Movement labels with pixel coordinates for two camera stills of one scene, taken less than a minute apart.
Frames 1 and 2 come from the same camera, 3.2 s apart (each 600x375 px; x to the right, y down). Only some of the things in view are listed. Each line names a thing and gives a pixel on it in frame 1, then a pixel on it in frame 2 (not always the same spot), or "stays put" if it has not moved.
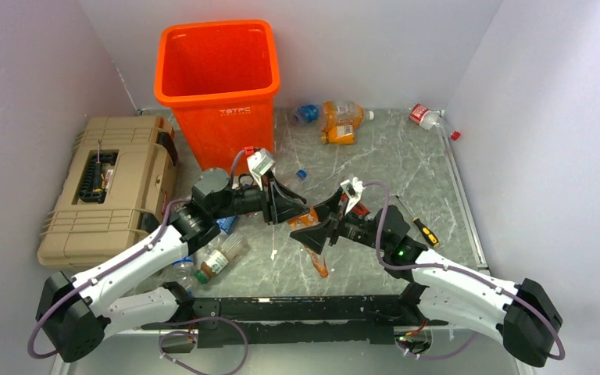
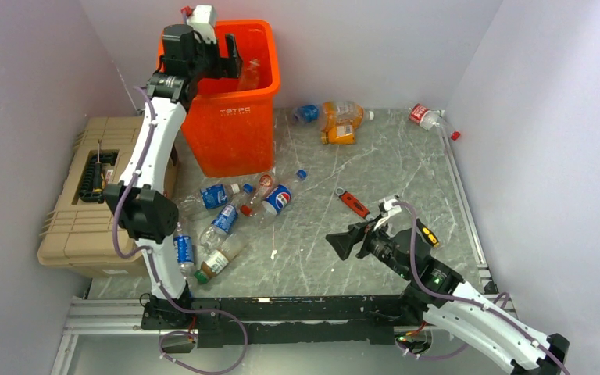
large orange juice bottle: x=344 y=113 stays put
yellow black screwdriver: x=430 y=235 stays put
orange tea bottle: x=300 y=222 to x=249 y=79
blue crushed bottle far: x=305 y=113 stays put
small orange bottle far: x=342 y=134 stays put
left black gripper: x=278 y=203 to x=226 y=67
